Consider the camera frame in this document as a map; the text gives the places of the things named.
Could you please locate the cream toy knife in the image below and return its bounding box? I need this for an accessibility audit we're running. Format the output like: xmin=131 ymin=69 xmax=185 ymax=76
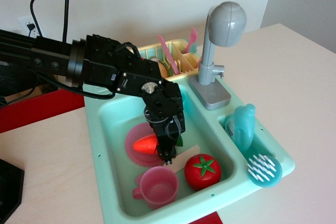
xmin=163 ymin=145 xmax=200 ymax=173

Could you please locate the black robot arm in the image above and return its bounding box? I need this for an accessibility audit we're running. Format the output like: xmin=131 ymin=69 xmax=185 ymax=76
xmin=1 ymin=31 xmax=185 ymax=164

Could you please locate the black power cable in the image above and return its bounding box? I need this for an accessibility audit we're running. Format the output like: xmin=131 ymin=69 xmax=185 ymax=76
xmin=26 ymin=0 xmax=53 ymax=38

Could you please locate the pink toy mug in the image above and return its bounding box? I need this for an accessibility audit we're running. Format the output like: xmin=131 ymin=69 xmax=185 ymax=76
xmin=132 ymin=166 xmax=179 ymax=210

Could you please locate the mint green toy sink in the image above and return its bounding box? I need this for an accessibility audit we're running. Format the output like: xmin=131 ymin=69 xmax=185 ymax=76
xmin=83 ymin=42 xmax=296 ymax=224

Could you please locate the pink toy utensil in rack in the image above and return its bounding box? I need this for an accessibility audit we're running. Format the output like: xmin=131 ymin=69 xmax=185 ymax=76
xmin=157 ymin=35 xmax=180 ymax=75

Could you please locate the white wall outlet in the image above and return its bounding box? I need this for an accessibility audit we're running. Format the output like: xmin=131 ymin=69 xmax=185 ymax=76
xmin=17 ymin=15 xmax=47 ymax=38

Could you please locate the yellow dish rack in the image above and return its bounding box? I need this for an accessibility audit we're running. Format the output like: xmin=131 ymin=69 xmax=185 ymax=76
xmin=138 ymin=39 xmax=200 ymax=81

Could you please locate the teal plastic cup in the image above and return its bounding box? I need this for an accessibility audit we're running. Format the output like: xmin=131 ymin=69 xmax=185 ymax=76
xmin=180 ymin=90 xmax=186 ymax=105

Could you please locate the teal soap bottle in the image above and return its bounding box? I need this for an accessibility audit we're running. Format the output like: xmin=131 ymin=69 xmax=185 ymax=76
xmin=224 ymin=103 xmax=256 ymax=153

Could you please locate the pink teal toy spatula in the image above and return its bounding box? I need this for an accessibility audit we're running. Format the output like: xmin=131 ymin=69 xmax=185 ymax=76
xmin=183 ymin=27 xmax=198 ymax=54

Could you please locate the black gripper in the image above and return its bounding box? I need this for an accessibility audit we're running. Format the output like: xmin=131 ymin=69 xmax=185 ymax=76
xmin=141 ymin=80 xmax=185 ymax=165

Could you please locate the pink toy plate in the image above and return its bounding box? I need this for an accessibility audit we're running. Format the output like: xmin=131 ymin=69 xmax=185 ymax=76
xmin=125 ymin=122 xmax=164 ymax=167

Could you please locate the black gooseneck cable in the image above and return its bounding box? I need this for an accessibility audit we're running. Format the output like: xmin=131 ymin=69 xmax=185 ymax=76
xmin=62 ymin=0 xmax=71 ymax=43

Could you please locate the yellow toy corn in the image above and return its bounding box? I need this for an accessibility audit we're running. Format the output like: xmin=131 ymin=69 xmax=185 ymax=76
xmin=151 ymin=58 xmax=169 ymax=78

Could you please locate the red toy tomato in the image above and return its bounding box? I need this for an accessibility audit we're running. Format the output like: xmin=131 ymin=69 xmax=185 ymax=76
xmin=184 ymin=153 xmax=222 ymax=191

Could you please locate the black object at left edge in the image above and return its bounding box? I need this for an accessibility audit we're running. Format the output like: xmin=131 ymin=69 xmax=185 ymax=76
xmin=1 ymin=160 xmax=25 ymax=223

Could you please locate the orange toy carrot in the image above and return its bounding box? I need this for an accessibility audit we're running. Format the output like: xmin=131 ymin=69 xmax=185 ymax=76
xmin=132 ymin=134 xmax=159 ymax=155

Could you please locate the grey toy faucet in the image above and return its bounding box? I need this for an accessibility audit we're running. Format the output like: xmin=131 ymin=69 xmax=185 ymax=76
xmin=187 ymin=1 xmax=248 ymax=111

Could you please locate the teal dish brush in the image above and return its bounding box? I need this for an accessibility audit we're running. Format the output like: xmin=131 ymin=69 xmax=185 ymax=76
xmin=246 ymin=147 xmax=284 ymax=188

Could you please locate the black bin with bag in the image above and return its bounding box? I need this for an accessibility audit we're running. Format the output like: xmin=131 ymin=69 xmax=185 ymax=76
xmin=0 ymin=61 xmax=57 ymax=99

